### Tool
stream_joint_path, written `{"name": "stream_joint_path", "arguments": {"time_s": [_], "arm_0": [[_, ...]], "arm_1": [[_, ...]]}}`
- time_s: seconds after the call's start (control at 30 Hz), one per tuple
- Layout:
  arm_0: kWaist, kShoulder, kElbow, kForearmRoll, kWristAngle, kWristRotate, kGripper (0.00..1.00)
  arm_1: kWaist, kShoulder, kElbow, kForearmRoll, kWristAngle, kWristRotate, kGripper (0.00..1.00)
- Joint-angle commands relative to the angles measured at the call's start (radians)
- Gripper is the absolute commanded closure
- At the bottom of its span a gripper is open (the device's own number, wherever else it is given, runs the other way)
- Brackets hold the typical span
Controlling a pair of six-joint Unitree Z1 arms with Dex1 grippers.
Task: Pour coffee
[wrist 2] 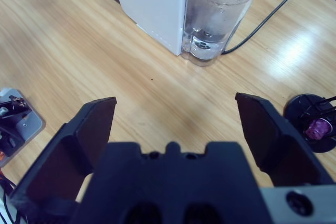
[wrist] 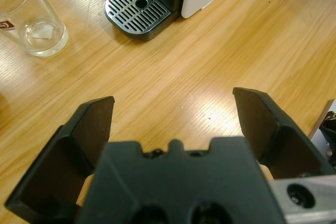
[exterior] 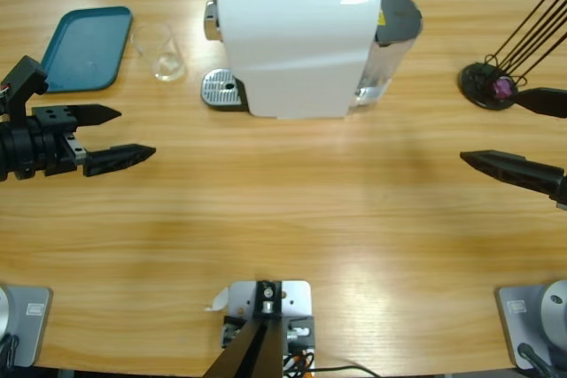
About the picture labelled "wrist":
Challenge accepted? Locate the clear drinking glass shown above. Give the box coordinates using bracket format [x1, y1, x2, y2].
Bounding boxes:
[0, 0, 69, 58]

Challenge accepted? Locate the white scrap inside glass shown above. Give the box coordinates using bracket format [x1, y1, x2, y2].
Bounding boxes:
[25, 23, 55, 40]

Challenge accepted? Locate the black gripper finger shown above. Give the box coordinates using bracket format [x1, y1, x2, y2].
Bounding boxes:
[4, 96, 116, 213]
[233, 87, 336, 182]

